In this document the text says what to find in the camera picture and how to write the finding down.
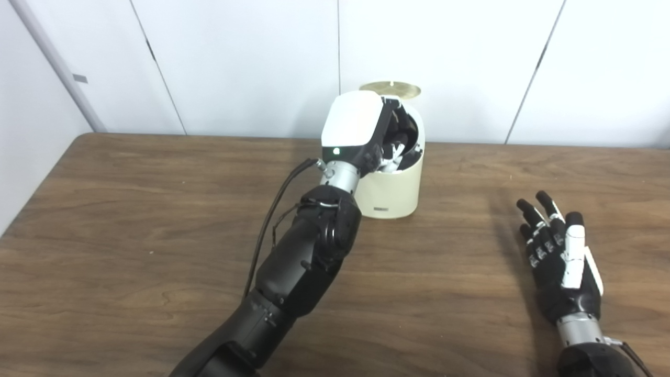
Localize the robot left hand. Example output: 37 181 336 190
321 90 420 176

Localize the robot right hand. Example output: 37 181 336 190
516 190 604 324

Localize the round cream bin lid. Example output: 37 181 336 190
359 81 421 99

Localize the cream-colored bin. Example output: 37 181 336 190
354 97 426 219

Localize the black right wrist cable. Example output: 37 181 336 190
605 338 655 377

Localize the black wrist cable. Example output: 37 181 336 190
242 158 328 301
605 338 655 377

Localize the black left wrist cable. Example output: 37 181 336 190
242 158 328 301

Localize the gray wall corner strip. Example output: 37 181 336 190
9 0 108 133

